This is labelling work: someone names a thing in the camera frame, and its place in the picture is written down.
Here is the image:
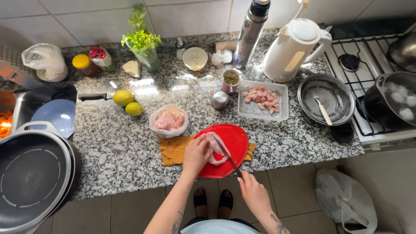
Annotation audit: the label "person's right hand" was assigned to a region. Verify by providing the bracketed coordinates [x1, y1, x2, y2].
[238, 171, 272, 218]

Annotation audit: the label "person's left hand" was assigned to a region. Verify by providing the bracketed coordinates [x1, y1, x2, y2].
[182, 133, 212, 179]

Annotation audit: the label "raw chicken breast piece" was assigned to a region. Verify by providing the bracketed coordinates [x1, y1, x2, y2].
[202, 132, 231, 166]

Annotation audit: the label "kitchen knife with dark handle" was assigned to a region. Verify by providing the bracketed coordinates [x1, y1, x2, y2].
[213, 133, 244, 179]

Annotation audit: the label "red round cutting board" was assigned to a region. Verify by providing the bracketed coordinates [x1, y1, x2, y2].
[194, 123, 249, 179]

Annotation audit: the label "person's right foot in sandal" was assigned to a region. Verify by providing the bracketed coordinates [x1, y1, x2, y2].
[218, 189, 234, 220]

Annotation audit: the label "person's foot in sandal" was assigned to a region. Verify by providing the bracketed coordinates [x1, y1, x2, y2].
[194, 188, 208, 219]
[218, 189, 234, 220]

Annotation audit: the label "mustard yellow cloth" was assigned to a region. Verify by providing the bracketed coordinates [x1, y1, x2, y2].
[159, 136, 257, 167]

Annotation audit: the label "plastic bag of raw chicken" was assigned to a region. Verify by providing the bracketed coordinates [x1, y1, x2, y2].
[149, 104, 189, 139]

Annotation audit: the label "small metal cup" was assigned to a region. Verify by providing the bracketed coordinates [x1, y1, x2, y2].
[211, 90, 229, 110]

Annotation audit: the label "person's left foot in sandal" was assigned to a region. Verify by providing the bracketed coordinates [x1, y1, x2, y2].
[194, 188, 208, 219]

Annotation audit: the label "person's light blue shirt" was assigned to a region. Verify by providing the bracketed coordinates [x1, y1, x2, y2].
[180, 217, 262, 234]

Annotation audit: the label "mate cup with metal straw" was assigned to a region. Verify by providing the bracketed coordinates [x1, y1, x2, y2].
[221, 69, 242, 95]

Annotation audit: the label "white tray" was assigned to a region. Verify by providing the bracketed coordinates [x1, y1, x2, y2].
[237, 80, 289, 122]

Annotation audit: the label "heap of diced raw chicken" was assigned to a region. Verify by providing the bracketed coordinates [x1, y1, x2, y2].
[244, 85, 280, 114]

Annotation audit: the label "small lemon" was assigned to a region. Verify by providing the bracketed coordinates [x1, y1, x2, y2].
[125, 102, 143, 117]

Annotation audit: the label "round white lidded container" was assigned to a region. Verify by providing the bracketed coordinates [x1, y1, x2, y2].
[182, 47, 208, 72]

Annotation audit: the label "crumpled white plastic bag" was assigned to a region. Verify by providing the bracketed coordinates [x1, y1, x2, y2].
[211, 49, 233, 67]

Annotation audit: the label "large lemon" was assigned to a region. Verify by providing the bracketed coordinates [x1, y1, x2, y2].
[113, 90, 135, 107]

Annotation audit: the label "small glass shaker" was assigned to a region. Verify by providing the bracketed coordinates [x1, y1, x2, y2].
[175, 37, 186, 61]

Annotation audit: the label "white plastic trash bag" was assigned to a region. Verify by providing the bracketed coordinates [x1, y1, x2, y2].
[315, 168, 378, 234]

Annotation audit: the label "wedge of white cheese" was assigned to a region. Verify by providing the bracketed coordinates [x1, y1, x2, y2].
[122, 60, 141, 78]

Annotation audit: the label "round metal pan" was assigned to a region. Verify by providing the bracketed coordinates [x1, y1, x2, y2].
[297, 73, 356, 126]

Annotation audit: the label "steel thermos bottle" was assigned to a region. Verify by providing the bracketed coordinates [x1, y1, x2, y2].
[232, 0, 271, 70]

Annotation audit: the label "glass with green parsley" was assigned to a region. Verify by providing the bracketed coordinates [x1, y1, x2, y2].
[121, 4, 162, 73]

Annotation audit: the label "white electric kettle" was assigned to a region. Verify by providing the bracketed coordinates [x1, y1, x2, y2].
[260, 0, 333, 83]

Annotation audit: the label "spice jar with red lid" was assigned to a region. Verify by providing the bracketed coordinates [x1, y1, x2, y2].
[88, 46, 115, 73]

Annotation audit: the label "jar with yellow lid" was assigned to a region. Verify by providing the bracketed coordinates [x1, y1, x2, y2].
[72, 54, 100, 77]

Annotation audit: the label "blue colander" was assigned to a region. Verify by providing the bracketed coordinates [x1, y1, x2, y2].
[30, 99, 76, 140]

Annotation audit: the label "white gas stove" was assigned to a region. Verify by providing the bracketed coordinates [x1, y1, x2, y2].
[322, 23, 416, 150]

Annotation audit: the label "black pot with boiling water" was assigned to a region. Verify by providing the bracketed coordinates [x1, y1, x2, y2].
[356, 71, 416, 131]

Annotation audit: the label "white container with plastic bag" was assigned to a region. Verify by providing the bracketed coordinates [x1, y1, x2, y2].
[21, 43, 69, 83]

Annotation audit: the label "metal sink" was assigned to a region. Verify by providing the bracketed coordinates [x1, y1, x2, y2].
[0, 60, 78, 140]

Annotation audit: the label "chopped orange carrots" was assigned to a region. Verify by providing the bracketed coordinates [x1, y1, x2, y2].
[0, 110, 14, 140]

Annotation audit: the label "metal pot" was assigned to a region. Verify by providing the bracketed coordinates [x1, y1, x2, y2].
[387, 31, 416, 73]

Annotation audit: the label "fork with white handle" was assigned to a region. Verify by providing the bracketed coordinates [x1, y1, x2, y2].
[313, 88, 333, 126]

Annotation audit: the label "black handled knife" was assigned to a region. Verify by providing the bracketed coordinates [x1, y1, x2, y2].
[78, 93, 114, 101]

